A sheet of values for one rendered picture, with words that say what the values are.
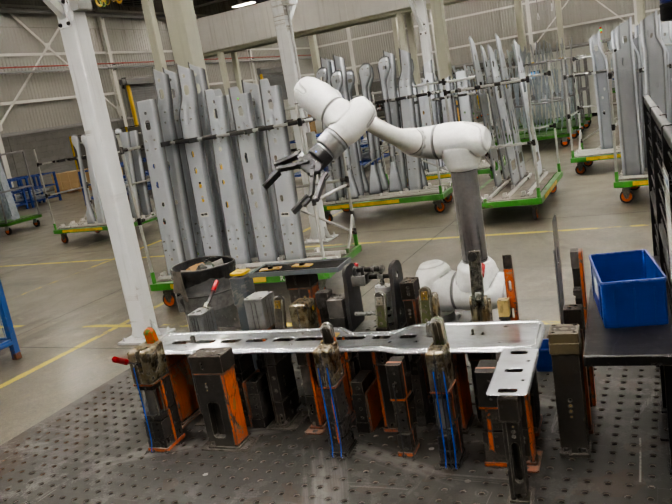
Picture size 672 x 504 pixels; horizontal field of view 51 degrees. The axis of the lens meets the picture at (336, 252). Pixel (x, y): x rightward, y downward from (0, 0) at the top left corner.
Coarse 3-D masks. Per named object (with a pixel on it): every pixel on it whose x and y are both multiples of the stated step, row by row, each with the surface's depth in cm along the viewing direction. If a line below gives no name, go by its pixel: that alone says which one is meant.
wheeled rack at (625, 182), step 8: (608, 56) 782; (608, 64) 784; (608, 72) 786; (640, 72) 787; (616, 160) 807; (616, 168) 809; (616, 176) 811; (624, 176) 817; (632, 176) 813; (640, 176) 809; (616, 184) 812; (624, 184) 808; (632, 184) 804; (640, 184) 799; (648, 184) 796; (624, 192) 818; (632, 192) 815; (624, 200) 821
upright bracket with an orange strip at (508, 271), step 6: (504, 258) 216; (510, 258) 215; (504, 264) 216; (510, 264) 215; (504, 270) 216; (510, 270) 216; (504, 276) 217; (510, 276) 216; (510, 294) 218; (510, 300) 218; (516, 300) 218; (510, 306) 219; (516, 306) 218; (516, 312) 219; (510, 318) 220; (516, 318) 219
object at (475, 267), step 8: (472, 256) 216; (480, 256) 220; (472, 264) 220; (480, 264) 219; (472, 272) 220; (480, 272) 219; (472, 280) 220; (480, 280) 219; (472, 288) 220; (480, 288) 219; (472, 296) 221
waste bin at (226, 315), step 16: (208, 256) 549; (224, 256) 544; (176, 272) 507; (192, 272) 502; (208, 272) 503; (224, 272) 510; (176, 288) 512; (192, 288) 507; (208, 288) 507; (224, 288) 512; (192, 304) 513; (224, 304) 516; (224, 320) 518
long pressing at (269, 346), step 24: (168, 336) 259; (216, 336) 250; (240, 336) 245; (264, 336) 241; (288, 336) 236; (312, 336) 232; (360, 336) 225; (456, 336) 210; (480, 336) 207; (504, 336) 204; (528, 336) 201
